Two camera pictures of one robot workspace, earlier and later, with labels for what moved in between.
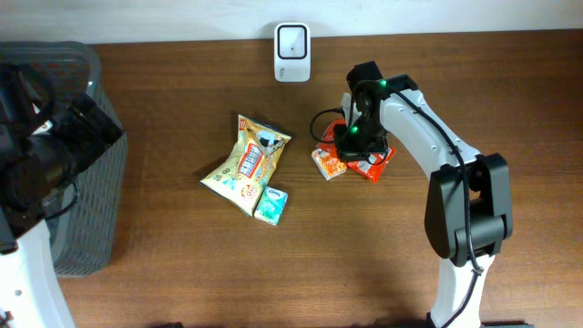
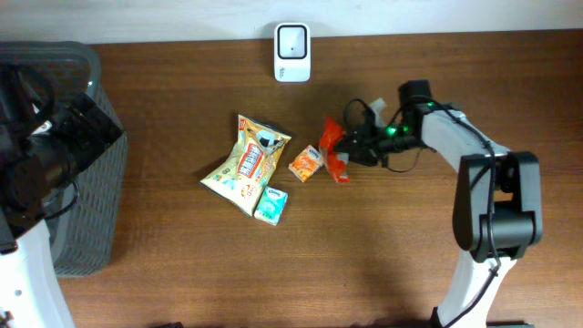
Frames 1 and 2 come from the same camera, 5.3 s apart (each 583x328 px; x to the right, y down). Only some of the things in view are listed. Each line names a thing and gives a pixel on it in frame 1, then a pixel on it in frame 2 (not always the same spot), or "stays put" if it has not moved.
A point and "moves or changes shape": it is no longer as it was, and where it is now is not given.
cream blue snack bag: [242, 179] stays put
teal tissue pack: [271, 205] stays put
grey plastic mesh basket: [86, 237] stays put
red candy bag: [372, 168] moves or changes shape
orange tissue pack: [328, 163] -> [306, 162]
